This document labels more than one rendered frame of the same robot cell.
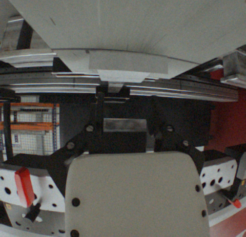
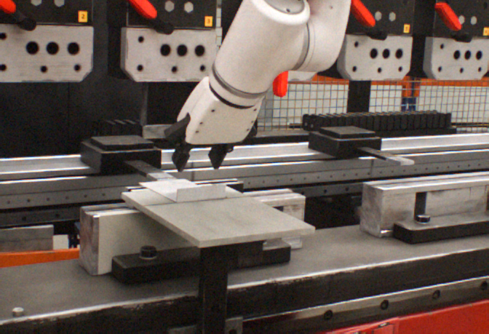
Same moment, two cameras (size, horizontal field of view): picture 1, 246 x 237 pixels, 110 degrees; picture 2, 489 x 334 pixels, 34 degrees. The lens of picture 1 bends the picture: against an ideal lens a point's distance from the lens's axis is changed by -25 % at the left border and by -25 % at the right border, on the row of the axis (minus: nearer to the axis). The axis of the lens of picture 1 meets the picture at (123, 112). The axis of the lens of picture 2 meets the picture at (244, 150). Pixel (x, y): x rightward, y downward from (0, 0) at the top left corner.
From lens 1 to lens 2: 112 cm
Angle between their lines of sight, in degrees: 41
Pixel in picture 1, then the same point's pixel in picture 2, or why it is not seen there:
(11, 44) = (289, 212)
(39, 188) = not seen: hidden behind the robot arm
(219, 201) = not seen: outside the picture
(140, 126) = (149, 129)
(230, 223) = not seen: outside the picture
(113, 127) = not seen: hidden behind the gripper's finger
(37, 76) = (260, 178)
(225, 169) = (24, 67)
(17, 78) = (299, 173)
